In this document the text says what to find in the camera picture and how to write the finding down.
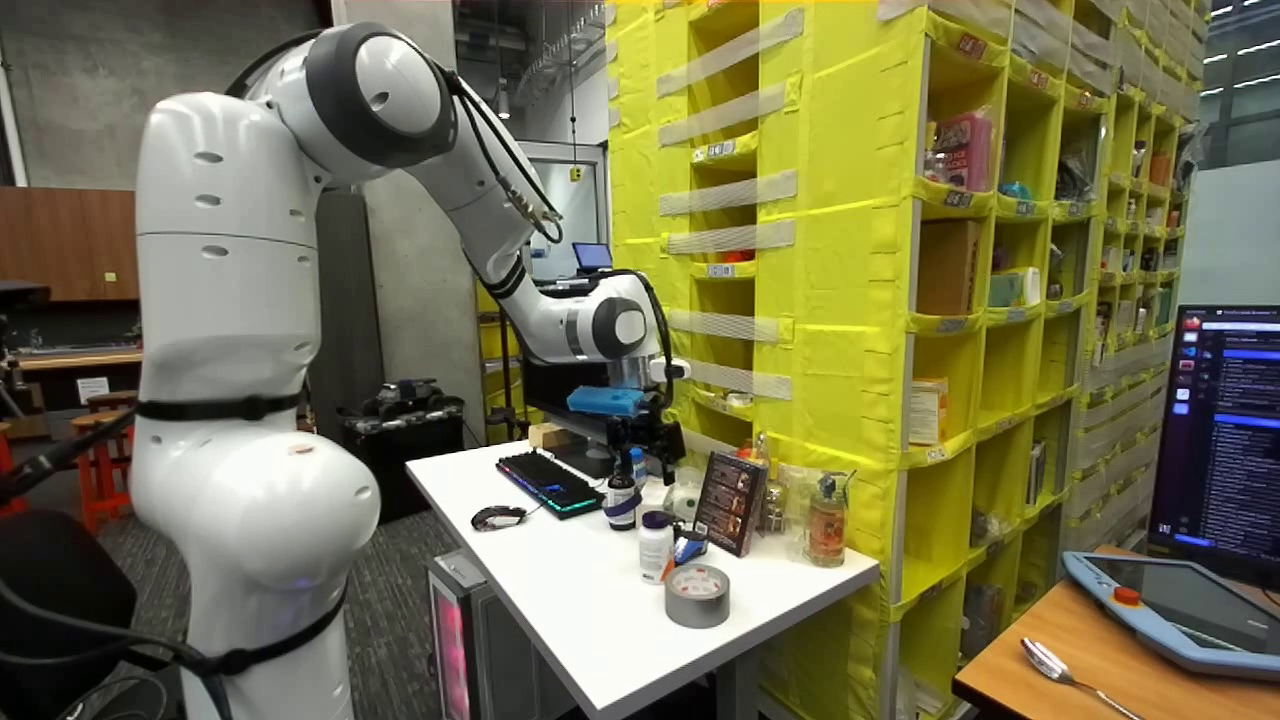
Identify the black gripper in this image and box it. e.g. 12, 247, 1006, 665
597, 413, 663, 505

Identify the black computer monitor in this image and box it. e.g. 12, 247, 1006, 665
519, 357, 688, 478

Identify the yellow shelf unit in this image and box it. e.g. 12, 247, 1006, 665
605, 0, 1212, 720

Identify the black equipment bag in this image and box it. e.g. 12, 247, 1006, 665
338, 377, 474, 527

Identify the grey masking tape roll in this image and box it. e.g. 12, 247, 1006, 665
662, 559, 737, 634

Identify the red stool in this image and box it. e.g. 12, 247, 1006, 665
71, 406, 138, 531

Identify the blue grey teach pendant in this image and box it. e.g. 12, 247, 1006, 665
1060, 549, 1280, 686

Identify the black backlit keyboard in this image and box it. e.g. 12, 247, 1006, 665
493, 449, 610, 520

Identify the wooden desk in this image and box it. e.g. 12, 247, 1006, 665
951, 576, 1280, 720

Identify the dark framed picture card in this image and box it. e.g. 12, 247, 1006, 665
693, 453, 770, 559

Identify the case with pink light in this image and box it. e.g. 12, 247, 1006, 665
425, 549, 542, 720

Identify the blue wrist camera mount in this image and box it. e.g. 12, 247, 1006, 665
565, 381, 667, 424

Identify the monitor showing code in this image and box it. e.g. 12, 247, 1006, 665
1147, 300, 1280, 591

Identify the white bottle with blue cap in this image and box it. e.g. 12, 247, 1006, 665
638, 510, 675, 583

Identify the clear jar with brown contents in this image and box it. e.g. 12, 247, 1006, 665
804, 470, 854, 574

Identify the grey control box with screen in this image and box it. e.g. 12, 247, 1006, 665
518, 138, 616, 293

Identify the dark bottle with white label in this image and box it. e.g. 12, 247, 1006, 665
599, 478, 646, 536

